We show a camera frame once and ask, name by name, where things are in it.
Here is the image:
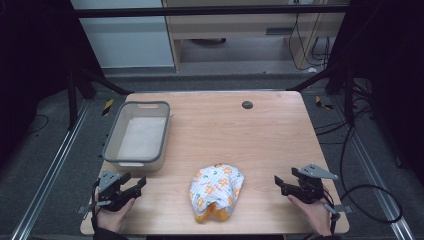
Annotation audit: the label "left hand-held gripper cable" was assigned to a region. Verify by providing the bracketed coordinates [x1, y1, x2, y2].
[90, 179, 101, 231]

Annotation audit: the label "white orange-print garment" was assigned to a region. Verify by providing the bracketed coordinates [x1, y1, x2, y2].
[188, 162, 245, 224]

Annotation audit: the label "aluminium floor rail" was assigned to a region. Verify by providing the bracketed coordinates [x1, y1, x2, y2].
[331, 94, 416, 240]
[9, 99, 92, 240]

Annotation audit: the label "white cabinet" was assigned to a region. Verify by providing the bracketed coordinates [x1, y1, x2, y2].
[69, 0, 176, 70]

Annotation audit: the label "black curtain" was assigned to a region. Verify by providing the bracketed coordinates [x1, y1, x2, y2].
[328, 0, 424, 188]
[0, 0, 103, 168]

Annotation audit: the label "black horizontal crossbar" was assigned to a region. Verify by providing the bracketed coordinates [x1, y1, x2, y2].
[73, 4, 350, 19]

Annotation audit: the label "white grey-rimmed plastic basket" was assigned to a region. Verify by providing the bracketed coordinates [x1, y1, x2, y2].
[101, 100, 172, 173]

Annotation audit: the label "black metal stand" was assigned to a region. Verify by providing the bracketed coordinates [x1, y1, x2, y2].
[286, 63, 356, 128]
[65, 63, 134, 132]

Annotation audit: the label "person's right hand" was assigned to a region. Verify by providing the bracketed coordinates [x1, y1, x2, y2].
[287, 194, 334, 237]

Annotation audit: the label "right hand-held gripper cable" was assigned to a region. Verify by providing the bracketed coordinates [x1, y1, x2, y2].
[322, 124, 404, 235]

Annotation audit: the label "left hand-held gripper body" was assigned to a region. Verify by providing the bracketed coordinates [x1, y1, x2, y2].
[77, 169, 143, 215]

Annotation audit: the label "person's left hand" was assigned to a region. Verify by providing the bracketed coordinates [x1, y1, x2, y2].
[94, 197, 136, 234]

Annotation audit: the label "hand-held gripper cable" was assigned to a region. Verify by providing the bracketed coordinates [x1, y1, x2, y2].
[322, 124, 404, 235]
[90, 179, 101, 231]

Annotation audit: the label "black hanging cables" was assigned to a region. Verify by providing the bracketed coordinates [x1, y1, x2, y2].
[287, 12, 332, 72]

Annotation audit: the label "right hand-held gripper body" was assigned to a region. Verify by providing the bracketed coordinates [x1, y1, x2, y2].
[281, 163, 354, 214]

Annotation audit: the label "yellow black tape strip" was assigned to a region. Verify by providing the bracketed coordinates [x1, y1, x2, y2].
[314, 95, 334, 111]
[101, 98, 115, 117]

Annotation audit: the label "thin black floor cable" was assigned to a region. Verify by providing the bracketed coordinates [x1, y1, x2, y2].
[25, 114, 50, 136]

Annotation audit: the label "wooden desk frame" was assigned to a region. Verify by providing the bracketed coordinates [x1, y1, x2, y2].
[162, 0, 349, 74]

